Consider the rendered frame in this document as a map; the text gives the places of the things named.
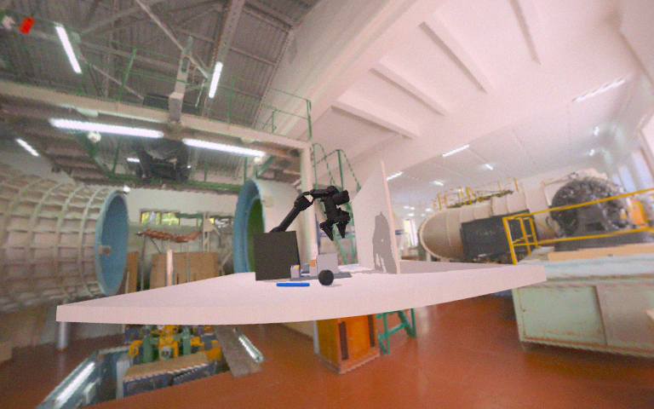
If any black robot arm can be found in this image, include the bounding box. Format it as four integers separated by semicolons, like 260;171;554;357
269;186;350;233

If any dark grey ball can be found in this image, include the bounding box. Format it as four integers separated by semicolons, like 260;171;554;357
318;270;334;285

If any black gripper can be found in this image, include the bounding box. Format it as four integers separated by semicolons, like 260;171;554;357
319;207;351;241

